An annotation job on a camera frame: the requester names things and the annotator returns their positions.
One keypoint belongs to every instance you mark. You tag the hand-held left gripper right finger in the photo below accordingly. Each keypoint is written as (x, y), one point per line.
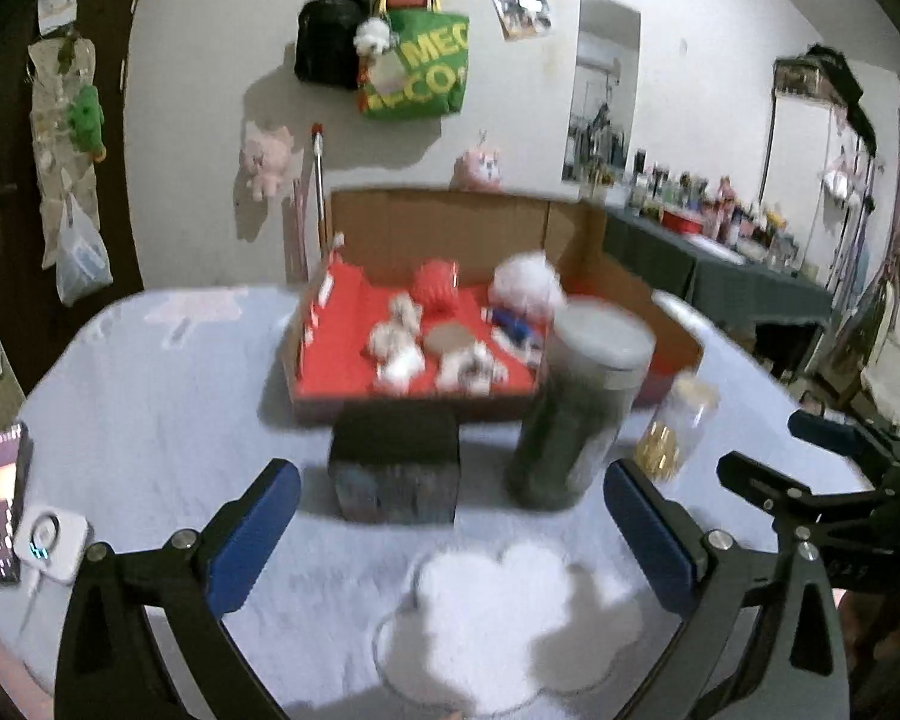
(652, 540)

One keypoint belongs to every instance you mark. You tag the beige round powder puff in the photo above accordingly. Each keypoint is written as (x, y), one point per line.
(448, 337)

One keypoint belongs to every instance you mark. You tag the dark wooden door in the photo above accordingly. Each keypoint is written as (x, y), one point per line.
(124, 127)

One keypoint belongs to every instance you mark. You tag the pink cat plush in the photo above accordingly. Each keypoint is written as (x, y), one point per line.
(478, 169)

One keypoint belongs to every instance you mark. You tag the patterned storage box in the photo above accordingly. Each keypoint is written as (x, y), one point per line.
(795, 75)

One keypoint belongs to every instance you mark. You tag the beige hanging organiser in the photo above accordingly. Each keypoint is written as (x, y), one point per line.
(49, 135)

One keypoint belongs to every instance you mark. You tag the glass jar with metal lid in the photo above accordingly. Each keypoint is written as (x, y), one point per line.
(570, 427)

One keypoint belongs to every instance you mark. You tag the wall mirror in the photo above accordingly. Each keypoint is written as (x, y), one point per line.
(607, 30)

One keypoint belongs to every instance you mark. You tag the white bath pouf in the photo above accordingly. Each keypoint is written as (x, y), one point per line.
(525, 281)

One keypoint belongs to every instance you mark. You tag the white square charger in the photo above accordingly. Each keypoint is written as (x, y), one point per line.
(49, 544)

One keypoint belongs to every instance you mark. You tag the table with green cloth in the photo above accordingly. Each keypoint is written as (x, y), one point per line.
(720, 285)

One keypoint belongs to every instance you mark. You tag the white plush with plaid bow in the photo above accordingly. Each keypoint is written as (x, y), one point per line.
(465, 371)

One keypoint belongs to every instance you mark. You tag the small jar of gold pieces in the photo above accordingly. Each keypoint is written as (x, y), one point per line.
(664, 450)

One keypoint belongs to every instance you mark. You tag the red tray box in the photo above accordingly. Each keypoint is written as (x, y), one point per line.
(682, 221)

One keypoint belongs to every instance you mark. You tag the floral patterned tin box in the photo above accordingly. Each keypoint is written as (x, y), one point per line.
(394, 465)

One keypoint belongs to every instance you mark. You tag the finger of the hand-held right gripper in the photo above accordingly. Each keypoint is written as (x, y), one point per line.
(750, 476)
(817, 426)

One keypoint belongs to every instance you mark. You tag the green plush toy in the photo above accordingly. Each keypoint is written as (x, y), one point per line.
(86, 116)

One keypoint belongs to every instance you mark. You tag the clear plastic bag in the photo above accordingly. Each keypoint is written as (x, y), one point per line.
(82, 262)

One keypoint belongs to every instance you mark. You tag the white hanging plush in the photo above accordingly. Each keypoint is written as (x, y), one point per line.
(844, 180)

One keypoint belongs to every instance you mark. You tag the row of cosmetic bottles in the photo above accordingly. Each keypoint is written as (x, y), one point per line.
(720, 210)

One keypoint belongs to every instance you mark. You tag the blue and white tube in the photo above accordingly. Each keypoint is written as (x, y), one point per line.
(517, 326)

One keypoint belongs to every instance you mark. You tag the wall photo prints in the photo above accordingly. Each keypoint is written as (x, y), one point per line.
(521, 4)

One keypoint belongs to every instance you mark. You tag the coral pink bath pouf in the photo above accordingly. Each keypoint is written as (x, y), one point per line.
(435, 285)

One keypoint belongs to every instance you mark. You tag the dark bag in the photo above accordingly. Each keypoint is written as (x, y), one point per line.
(844, 82)

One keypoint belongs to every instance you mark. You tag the white wardrobe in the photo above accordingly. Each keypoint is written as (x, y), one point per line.
(802, 165)

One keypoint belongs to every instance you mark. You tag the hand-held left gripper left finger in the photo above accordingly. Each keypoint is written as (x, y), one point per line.
(255, 540)

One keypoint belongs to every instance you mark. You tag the smartphone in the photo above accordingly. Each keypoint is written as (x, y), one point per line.
(0, 495)

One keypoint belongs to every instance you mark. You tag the black backpack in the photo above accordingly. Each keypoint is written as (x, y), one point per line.
(326, 37)

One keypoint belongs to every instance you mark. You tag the green tote bag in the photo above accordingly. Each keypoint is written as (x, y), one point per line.
(427, 67)

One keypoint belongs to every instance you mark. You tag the cardboard box with red lining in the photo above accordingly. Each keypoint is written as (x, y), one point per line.
(420, 225)

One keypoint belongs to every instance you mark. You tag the pink pig plush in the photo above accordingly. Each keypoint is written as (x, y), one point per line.
(266, 157)

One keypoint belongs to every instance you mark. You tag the pink bed sheet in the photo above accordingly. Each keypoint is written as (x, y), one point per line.
(7, 660)

